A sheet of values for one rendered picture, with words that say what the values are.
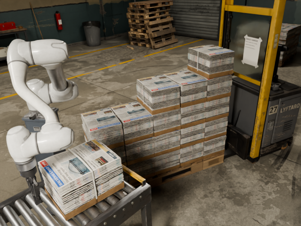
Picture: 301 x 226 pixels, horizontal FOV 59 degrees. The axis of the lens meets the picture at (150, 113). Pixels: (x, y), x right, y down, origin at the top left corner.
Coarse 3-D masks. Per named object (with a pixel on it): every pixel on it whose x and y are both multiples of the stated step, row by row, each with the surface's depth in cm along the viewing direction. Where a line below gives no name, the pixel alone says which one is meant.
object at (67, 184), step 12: (60, 156) 152; (48, 168) 143; (60, 168) 142; (72, 168) 142; (48, 180) 140; (60, 180) 134; (72, 180) 133; (84, 180) 138; (48, 192) 153; (60, 192) 130; (72, 192) 135; (84, 192) 141; (60, 204) 139; (72, 204) 139
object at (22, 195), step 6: (42, 186) 165; (24, 192) 160; (30, 192) 160; (12, 198) 156; (18, 198) 156; (24, 198) 158; (0, 204) 152; (6, 204) 152; (12, 204) 154; (0, 210) 150; (6, 222) 154
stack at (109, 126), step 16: (96, 112) 248; (112, 112) 247; (128, 112) 246; (144, 112) 244; (176, 112) 248; (192, 112) 256; (96, 128) 221; (112, 128) 225; (128, 128) 233; (144, 128) 240; (160, 128) 248; (192, 128) 265; (128, 144) 239; (144, 144) 246; (160, 144) 255; (176, 144) 264; (128, 160) 246; (144, 160) 255; (160, 160) 263; (176, 160) 273; (128, 176) 254; (160, 176) 272; (176, 176) 284
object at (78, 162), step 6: (72, 150) 158; (72, 156) 152; (78, 162) 147; (84, 168) 142; (90, 168) 142; (90, 174) 140; (96, 174) 142; (90, 180) 141; (96, 180) 144; (90, 186) 142; (96, 186) 145; (90, 192) 144
